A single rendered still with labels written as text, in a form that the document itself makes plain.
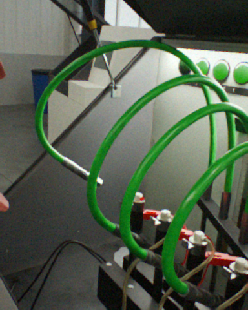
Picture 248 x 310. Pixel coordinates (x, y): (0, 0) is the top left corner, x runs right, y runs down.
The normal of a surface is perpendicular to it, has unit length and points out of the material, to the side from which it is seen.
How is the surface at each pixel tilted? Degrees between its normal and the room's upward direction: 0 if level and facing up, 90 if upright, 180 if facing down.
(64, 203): 90
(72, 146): 90
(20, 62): 90
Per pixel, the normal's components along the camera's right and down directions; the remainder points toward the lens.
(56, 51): 0.65, 0.26
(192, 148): -0.82, 0.11
